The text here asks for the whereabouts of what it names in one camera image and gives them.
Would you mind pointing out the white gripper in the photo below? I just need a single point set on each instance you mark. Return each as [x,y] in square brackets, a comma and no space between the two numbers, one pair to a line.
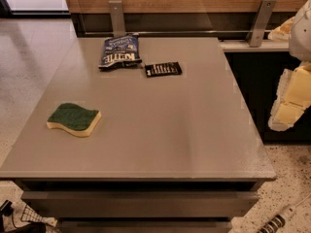
[301,33]

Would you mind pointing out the green and yellow sponge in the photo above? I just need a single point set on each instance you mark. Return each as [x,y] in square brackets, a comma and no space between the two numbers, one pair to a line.
[74,119]

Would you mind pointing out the black snack wrapper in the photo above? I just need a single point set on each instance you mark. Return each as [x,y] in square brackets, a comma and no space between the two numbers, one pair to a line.
[163,69]

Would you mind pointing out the grey drawer cabinet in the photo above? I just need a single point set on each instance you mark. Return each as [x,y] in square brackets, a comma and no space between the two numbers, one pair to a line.
[175,154]

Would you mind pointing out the white power strip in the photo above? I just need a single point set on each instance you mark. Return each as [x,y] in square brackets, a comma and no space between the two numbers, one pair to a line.
[280,219]

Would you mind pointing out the blue Kettle chips bag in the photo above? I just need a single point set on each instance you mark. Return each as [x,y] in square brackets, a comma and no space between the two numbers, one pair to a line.
[120,52]

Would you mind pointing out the right metal bracket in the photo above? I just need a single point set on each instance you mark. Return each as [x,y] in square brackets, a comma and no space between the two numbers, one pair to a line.
[256,34]

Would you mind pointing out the metal bracket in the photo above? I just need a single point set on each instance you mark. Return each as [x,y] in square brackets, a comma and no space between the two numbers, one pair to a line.
[117,17]
[256,34]

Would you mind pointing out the left metal bracket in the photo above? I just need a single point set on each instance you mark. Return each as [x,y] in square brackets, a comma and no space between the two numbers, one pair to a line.
[117,17]

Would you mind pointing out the black wire basket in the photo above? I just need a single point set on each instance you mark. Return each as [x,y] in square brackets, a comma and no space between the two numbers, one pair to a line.
[29,215]

